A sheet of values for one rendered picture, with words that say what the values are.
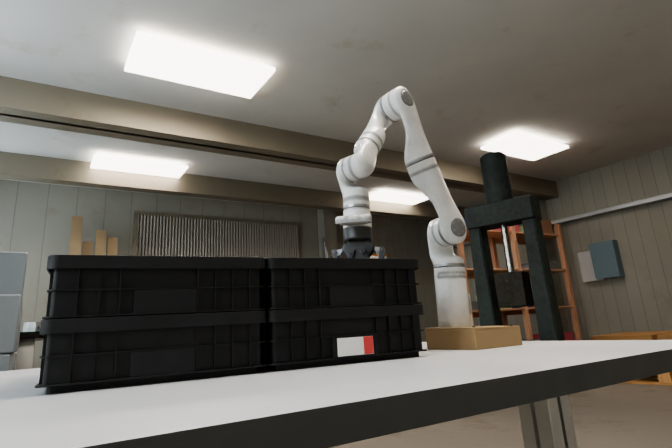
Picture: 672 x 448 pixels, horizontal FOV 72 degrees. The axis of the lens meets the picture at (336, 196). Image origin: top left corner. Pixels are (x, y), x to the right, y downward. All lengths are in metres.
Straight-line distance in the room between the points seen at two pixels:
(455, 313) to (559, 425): 0.57
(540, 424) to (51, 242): 7.83
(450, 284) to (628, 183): 7.81
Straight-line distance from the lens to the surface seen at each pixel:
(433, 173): 1.42
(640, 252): 8.94
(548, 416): 0.89
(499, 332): 1.39
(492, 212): 5.97
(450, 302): 1.40
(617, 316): 9.15
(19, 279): 3.41
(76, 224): 8.04
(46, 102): 5.28
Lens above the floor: 0.78
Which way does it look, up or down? 16 degrees up
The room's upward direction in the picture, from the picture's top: 3 degrees counter-clockwise
